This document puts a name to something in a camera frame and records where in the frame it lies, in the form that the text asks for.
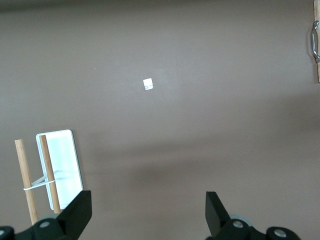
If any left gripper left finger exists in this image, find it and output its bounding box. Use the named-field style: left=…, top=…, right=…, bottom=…
left=0, top=190, right=93, bottom=240

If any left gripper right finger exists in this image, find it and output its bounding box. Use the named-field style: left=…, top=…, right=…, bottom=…
left=205, top=191, right=301, bottom=240

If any white rack crossbar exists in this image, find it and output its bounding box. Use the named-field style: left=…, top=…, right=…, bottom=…
left=22, top=174, right=57, bottom=192

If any white rack base tray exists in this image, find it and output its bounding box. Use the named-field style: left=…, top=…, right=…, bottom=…
left=35, top=128, right=84, bottom=211

